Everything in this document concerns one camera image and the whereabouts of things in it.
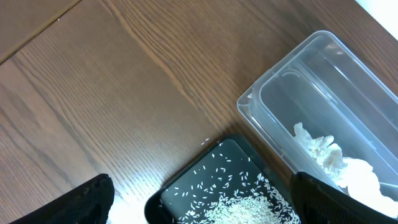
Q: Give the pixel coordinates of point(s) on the clear plastic bin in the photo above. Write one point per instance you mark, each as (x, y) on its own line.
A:
(324, 86)

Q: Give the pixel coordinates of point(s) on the white tissue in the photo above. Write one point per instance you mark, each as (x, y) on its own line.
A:
(354, 175)

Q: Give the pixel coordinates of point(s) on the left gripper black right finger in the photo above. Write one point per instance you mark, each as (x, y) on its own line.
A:
(317, 202)

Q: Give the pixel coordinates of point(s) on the pile of rice grains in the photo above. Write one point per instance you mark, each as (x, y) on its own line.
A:
(236, 208)

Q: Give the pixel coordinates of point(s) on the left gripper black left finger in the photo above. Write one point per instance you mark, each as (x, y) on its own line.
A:
(89, 203)

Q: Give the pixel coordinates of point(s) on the black waste tray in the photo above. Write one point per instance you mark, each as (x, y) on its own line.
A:
(202, 180)

